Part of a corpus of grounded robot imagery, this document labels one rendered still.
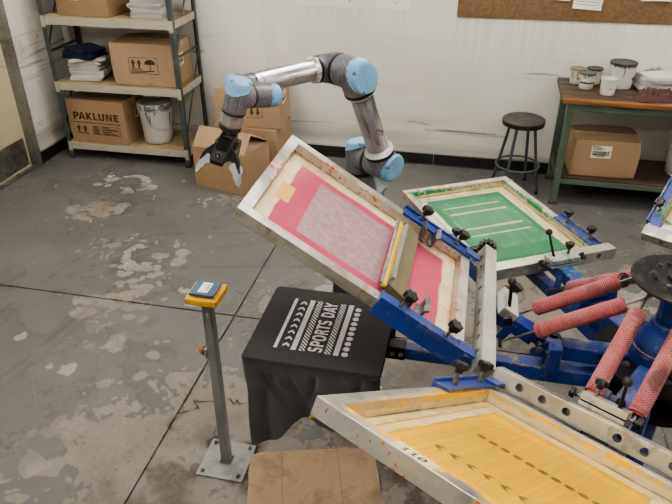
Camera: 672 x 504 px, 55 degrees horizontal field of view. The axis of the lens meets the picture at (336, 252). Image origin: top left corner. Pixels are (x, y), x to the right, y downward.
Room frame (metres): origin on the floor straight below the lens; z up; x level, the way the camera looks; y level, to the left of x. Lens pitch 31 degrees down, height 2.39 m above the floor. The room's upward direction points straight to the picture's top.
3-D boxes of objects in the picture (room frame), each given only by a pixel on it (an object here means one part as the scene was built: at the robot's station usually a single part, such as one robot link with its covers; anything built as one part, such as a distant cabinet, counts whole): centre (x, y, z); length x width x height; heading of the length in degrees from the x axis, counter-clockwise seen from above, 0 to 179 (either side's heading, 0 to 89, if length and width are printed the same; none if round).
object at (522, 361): (1.78, -0.44, 0.89); 1.24 x 0.06 x 0.06; 78
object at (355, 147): (2.49, -0.10, 1.37); 0.13 x 0.12 x 0.14; 42
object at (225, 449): (2.10, 0.51, 0.48); 0.22 x 0.22 x 0.96; 78
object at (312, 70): (2.25, 0.16, 1.75); 0.49 x 0.11 x 0.12; 132
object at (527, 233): (2.51, -0.77, 1.05); 1.08 x 0.61 x 0.23; 18
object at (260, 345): (1.88, 0.04, 0.95); 0.48 x 0.44 x 0.01; 78
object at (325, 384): (1.68, 0.08, 0.74); 0.46 x 0.04 x 0.42; 78
